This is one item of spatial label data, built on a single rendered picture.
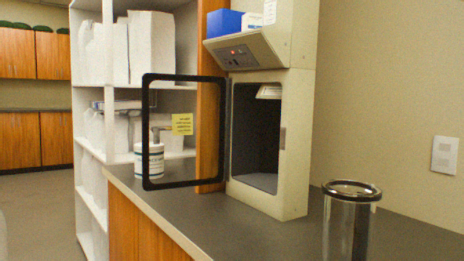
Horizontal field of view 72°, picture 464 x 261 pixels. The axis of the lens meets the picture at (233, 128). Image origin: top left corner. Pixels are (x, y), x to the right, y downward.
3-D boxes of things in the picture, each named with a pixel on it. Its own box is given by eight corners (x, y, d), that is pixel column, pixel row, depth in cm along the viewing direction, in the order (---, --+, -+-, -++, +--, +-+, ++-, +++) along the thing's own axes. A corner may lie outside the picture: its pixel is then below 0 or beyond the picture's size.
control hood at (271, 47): (228, 71, 120) (228, 43, 119) (290, 68, 94) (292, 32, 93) (201, 69, 113) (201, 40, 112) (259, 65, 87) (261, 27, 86)
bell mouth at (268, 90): (281, 98, 124) (282, 83, 124) (317, 99, 110) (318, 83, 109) (244, 97, 114) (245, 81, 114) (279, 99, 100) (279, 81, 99)
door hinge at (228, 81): (225, 180, 125) (228, 78, 120) (229, 181, 123) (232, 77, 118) (222, 181, 124) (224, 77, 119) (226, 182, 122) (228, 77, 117)
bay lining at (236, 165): (278, 169, 136) (282, 84, 132) (327, 184, 115) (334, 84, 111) (230, 176, 122) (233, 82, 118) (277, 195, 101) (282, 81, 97)
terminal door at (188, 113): (224, 182, 123) (226, 76, 118) (142, 192, 109) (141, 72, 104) (222, 181, 123) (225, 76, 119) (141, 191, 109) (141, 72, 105)
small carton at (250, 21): (256, 36, 102) (257, 17, 101) (262, 34, 97) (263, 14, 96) (241, 35, 100) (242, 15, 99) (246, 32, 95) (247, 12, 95)
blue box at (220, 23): (230, 43, 117) (230, 17, 116) (246, 40, 109) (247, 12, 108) (206, 40, 111) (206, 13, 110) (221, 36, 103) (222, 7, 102)
